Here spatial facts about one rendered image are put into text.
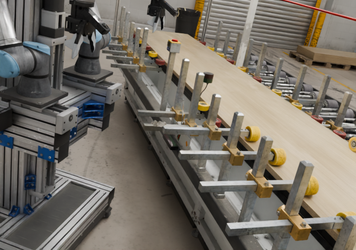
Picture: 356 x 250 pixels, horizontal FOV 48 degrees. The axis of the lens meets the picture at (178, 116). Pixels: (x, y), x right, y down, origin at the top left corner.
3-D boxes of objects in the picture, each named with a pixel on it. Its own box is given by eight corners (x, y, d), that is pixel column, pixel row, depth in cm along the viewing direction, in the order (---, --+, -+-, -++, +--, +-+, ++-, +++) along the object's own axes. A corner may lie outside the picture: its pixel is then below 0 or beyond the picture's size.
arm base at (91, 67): (68, 70, 224) (70, 53, 221) (82, 65, 238) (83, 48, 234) (92, 76, 221) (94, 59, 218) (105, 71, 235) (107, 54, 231)
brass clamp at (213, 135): (210, 140, 199) (212, 131, 197) (199, 128, 210) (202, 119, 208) (221, 140, 201) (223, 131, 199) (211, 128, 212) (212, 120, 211)
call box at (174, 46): (169, 53, 261) (171, 41, 258) (166, 50, 267) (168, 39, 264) (179, 54, 263) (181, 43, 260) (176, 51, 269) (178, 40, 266)
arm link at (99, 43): (74, 53, 221) (76, 29, 216) (83, 49, 234) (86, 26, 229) (95, 58, 220) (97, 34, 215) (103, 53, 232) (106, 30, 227)
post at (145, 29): (136, 83, 344) (144, 27, 326) (135, 82, 347) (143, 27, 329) (140, 83, 345) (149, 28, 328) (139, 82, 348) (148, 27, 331)
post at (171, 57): (159, 115, 278) (170, 52, 262) (158, 112, 283) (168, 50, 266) (166, 115, 280) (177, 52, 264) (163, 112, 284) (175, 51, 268)
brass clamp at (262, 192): (258, 198, 155) (261, 187, 154) (242, 179, 167) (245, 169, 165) (271, 197, 157) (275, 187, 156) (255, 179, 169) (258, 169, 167)
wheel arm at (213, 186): (201, 193, 150) (203, 185, 148) (197, 187, 153) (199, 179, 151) (310, 189, 167) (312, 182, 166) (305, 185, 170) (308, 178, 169)
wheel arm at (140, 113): (137, 117, 241) (138, 110, 239) (136, 115, 244) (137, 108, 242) (203, 120, 256) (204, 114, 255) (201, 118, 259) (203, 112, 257)
